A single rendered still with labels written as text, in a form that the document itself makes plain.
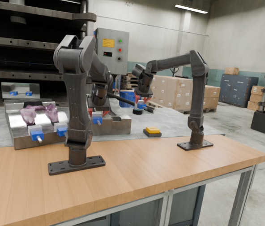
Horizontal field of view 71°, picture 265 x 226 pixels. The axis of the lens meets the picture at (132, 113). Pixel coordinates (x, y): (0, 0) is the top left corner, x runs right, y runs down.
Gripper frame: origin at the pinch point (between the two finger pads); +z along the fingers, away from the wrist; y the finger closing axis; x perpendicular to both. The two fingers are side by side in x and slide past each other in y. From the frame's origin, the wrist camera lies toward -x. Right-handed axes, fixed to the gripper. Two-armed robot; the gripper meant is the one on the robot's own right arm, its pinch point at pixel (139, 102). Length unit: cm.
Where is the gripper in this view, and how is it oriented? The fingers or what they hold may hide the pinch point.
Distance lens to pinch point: 117.3
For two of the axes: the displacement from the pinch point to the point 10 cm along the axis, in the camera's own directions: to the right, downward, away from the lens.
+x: 2.6, 6.8, -6.8
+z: -2.2, 7.3, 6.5
